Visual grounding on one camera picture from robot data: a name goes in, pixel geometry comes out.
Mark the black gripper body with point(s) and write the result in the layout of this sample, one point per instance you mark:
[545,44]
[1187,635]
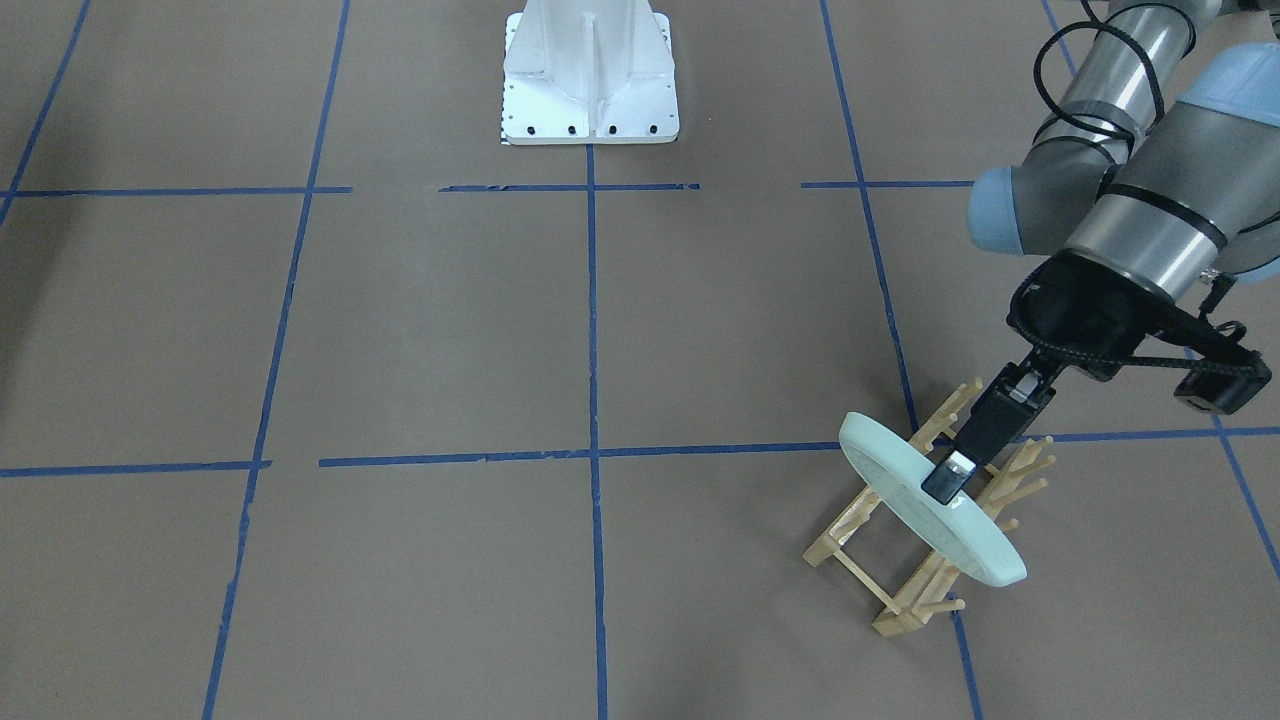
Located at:
[1082,315]

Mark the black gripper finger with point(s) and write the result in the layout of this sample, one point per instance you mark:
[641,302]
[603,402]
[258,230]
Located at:
[1002,412]

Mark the light green plate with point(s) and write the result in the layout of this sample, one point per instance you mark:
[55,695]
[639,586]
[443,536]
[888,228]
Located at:
[959,530]

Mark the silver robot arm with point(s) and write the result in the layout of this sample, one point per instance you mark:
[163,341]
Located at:
[1146,210]

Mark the wooden dish rack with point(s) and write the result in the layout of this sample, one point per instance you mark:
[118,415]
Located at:
[912,582]

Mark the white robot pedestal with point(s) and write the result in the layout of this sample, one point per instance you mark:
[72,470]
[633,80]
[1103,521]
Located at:
[577,72]

